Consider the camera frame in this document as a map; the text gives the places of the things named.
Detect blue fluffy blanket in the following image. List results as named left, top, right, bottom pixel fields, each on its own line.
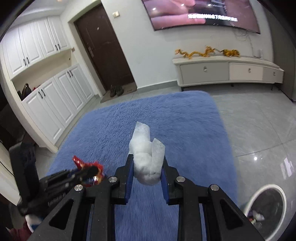
left=49, top=91, right=237, bottom=240

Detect white rimmed trash bin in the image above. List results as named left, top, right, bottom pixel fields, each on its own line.
left=243, top=184, right=287, bottom=240

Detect golden dragon ornament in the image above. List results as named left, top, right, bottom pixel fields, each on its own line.
left=175, top=46, right=215, bottom=59

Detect beige wall switch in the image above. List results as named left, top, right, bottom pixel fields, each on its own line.
left=112, top=11, right=120, bottom=18

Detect dark brown entrance door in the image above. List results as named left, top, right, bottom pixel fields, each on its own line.
left=74, top=4, right=134, bottom=90

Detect brown door mat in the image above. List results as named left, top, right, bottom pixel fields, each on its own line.
left=100, top=82, right=137, bottom=103

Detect pair of dark shoes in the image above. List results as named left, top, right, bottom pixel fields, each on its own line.
left=109, top=85, right=124, bottom=98

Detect white upper cabinets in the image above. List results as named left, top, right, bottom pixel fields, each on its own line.
left=1, top=16, right=70, bottom=79

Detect white router on cabinet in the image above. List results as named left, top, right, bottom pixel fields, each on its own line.
left=254, top=49, right=264, bottom=59

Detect golden tiger ornament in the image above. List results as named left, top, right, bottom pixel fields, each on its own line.
left=220, top=49, right=240, bottom=57

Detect wall mounted television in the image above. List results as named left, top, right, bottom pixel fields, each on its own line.
left=143, top=0, right=260, bottom=34

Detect white cabinets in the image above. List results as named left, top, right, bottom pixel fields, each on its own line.
left=1, top=16, right=70, bottom=79
left=22, top=64, right=94, bottom=145

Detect white tissue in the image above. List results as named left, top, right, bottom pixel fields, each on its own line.
left=129, top=122, right=166, bottom=186

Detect white tv cabinet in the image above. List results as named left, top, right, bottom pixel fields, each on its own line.
left=173, top=56, right=284, bottom=88

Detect blue white gloved left hand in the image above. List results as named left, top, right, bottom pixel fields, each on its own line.
left=25, top=214, right=44, bottom=233

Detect red snack wrapper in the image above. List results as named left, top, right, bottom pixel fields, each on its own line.
left=72, top=156, right=105, bottom=187

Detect white lower cabinets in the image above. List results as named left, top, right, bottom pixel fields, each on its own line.
left=22, top=64, right=94, bottom=145

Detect dark bag on shelf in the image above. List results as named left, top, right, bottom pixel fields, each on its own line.
left=17, top=83, right=32, bottom=100

